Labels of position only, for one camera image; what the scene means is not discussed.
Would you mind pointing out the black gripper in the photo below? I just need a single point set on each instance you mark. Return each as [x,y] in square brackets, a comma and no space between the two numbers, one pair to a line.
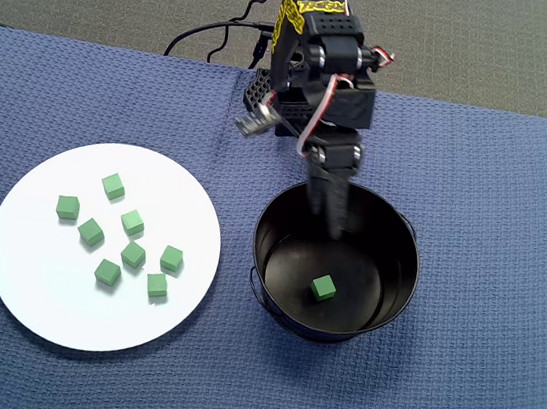
[338,156]

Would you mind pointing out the green cube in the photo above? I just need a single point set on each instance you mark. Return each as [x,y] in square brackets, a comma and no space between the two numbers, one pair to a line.
[323,288]
[171,258]
[90,232]
[67,208]
[157,285]
[133,254]
[107,273]
[113,187]
[132,222]

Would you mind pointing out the black honeycomb robot base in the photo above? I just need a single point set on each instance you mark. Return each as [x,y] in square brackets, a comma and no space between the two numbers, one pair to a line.
[258,91]

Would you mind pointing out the white round plate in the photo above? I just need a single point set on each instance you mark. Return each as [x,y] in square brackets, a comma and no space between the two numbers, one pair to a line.
[39,295]

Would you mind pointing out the black metal bucket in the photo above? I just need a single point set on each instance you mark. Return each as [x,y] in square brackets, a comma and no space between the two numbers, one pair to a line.
[284,276]

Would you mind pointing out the blue waffle cloth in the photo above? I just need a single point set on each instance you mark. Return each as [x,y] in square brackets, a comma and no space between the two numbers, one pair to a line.
[469,291]

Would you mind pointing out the small wrist camera board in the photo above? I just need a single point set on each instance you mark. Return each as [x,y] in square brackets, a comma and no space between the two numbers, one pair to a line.
[254,123]

